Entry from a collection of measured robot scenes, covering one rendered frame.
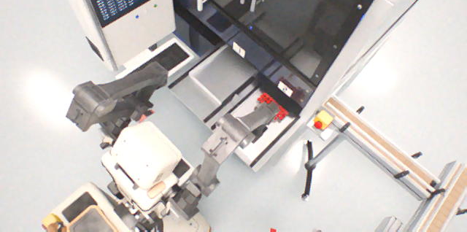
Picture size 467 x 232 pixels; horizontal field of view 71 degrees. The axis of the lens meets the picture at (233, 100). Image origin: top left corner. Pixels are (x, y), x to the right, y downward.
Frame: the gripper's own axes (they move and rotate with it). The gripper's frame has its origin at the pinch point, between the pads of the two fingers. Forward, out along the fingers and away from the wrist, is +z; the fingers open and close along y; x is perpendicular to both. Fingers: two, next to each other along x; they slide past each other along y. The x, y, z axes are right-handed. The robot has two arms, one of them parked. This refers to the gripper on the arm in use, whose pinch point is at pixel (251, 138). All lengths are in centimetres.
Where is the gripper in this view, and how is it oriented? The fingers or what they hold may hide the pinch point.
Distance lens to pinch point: 152.0
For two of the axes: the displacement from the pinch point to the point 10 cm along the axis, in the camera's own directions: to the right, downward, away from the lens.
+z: -1.9, 5.4, 8.2
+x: -7.2, -6.5, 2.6
